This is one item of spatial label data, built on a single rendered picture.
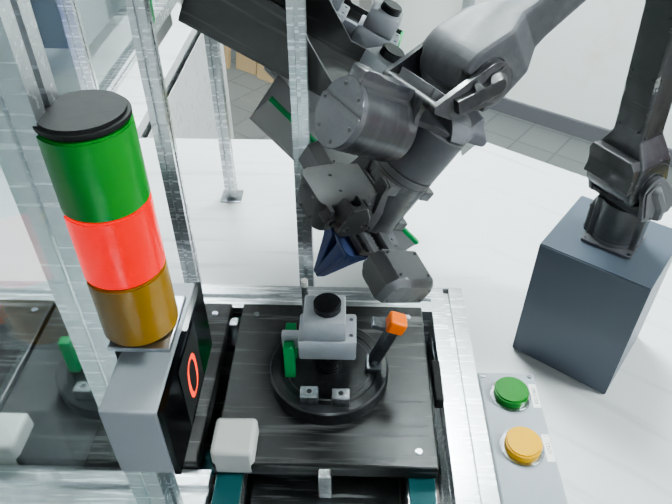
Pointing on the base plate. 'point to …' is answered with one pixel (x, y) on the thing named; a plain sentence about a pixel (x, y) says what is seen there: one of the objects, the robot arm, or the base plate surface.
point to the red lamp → (119, 249)
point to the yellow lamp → (137, 310)
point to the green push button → (511, 392)
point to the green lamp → (98, 175)
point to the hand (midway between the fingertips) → (335, 252)
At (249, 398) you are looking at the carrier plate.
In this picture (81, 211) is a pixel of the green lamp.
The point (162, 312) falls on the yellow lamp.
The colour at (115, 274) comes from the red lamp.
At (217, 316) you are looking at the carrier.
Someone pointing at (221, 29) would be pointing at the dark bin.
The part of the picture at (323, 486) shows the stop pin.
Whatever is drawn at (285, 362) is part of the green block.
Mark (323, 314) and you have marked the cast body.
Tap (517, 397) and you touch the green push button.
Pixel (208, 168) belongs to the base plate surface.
